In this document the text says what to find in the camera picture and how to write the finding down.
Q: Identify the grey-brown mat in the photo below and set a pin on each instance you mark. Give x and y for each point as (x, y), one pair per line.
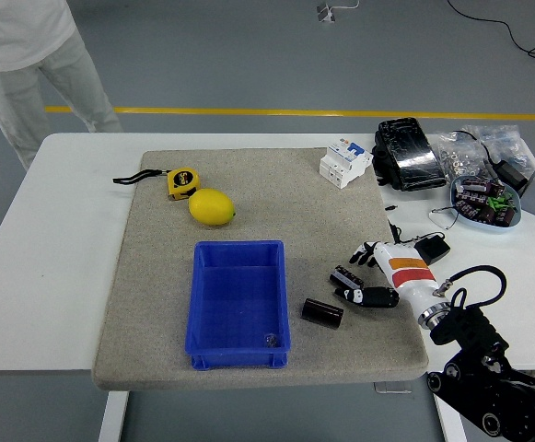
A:
(294, 207)

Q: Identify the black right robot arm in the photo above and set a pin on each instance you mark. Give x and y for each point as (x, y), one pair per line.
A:
(469, 331)

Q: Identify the yellow tape measure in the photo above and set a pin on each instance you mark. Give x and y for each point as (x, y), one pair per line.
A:
(183, 182)

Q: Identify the white table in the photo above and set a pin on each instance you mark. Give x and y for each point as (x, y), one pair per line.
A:
(64, 230)

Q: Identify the clear bag of small parts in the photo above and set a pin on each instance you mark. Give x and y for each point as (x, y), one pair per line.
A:
(506, 143)

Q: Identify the yellow lemon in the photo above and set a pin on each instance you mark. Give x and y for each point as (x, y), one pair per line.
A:
(212, 207)

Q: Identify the black adapter block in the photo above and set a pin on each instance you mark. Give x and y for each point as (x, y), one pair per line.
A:
(511, 174)

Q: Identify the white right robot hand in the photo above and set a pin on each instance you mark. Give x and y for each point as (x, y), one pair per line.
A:
(410, 276)

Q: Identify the small metal part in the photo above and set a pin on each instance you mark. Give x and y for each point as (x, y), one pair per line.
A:
(270, 340)

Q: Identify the green connector pieces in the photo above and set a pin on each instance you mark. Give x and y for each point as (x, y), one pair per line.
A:
(497, 202)

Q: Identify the blue plastic box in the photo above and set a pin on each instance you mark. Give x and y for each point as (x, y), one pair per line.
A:
(235, 294)

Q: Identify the white circuit breaker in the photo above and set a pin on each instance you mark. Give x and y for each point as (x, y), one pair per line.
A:
(340, 166)

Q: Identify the dark capacitor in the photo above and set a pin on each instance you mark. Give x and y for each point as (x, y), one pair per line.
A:
(504, 217)
(475, 185)

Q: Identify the light blue bowl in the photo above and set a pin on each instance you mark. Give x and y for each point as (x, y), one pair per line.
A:
(492, 229)

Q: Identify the clear bag of nuts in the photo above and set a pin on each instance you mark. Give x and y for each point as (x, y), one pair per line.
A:
(456, 159)

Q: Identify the black glossy case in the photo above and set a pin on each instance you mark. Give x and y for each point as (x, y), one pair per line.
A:
(410, 152)

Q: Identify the person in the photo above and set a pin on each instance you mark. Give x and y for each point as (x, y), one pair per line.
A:
(18, 37)

